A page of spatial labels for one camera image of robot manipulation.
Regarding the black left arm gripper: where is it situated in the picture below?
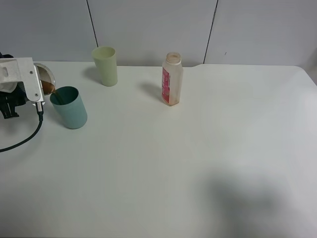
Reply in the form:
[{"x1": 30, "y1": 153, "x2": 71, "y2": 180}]
[{"x1": 0, "y1": 52, "x2": 27, "y2": 119}]

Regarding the clear bottle pink label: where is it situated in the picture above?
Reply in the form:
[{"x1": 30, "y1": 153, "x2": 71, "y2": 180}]
[{"x1": 161, "y1": 52, "x2": 183, "y2": 106}]

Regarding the teal plastic cup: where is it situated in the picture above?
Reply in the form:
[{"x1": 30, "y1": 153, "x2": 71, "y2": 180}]
[{"x1": 50, "y1": 86, "x2": 88, "y2": 129}]

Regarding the pale green plastic cup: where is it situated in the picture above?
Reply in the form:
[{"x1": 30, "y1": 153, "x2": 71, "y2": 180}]
[{"x1": 92, "y1": 46, "x2": 118, "y2": 87}]

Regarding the black left camera cable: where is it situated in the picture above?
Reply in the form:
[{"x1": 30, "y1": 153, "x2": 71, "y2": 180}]
[{"x1": 0, "y1": 101, "x2": 45, "y2": 153}]

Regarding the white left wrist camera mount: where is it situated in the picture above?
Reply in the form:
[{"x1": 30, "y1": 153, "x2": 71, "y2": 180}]
[{"x1": 0, "y1": 58, "x2": 44, "y2": 103}]

